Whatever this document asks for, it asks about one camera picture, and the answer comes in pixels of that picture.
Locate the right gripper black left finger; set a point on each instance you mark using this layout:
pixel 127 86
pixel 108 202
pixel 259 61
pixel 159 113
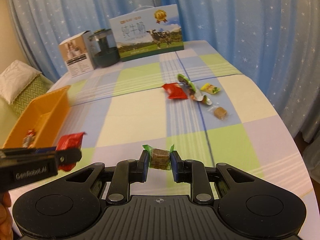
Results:
pixel 126 173

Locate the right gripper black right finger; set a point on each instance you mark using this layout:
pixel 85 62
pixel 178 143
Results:
pixel 194 173

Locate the red candy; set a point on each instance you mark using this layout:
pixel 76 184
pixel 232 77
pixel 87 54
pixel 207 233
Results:
pixel 28 140

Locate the green brown cube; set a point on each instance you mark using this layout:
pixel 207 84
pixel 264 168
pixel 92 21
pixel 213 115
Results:
pixel 159 158

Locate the red snack packet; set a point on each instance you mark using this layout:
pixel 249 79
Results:
pixel 174 91
pixel 67 142

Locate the green brown snack wrapper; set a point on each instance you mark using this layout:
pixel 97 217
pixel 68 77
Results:
pixel 194 93

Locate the yellow green candy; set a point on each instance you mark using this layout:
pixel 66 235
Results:
pixel 210 89

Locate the left hand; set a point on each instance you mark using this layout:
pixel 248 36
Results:
pixel 6 218

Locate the light green sofa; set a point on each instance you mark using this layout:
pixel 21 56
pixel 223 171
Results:
pixel 8 120

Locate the orange plastic tray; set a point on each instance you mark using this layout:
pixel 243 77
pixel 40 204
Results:
pixel 45 115

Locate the clear wrapped brown cube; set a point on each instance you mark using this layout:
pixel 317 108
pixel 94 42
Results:
pixel 218 111

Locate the checked tablecloth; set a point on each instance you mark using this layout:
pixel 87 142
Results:
pixel 260 184

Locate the green chevron cushion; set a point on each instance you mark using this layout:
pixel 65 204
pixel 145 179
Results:
pixel 37 87

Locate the beige cushion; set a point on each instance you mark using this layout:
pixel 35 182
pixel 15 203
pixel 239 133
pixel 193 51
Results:
pixel 15 78

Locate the dark green glass humidifier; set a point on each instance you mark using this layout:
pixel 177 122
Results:
pixel 108 54

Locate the white humidifier product box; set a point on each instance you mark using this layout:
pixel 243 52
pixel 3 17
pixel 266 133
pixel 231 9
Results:
pixel 77 53

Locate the milk carton gift box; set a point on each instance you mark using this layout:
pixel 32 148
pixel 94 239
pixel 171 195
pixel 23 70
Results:
pixel 147 32

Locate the blue star curtain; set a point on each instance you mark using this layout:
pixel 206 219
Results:
pixel 274 42

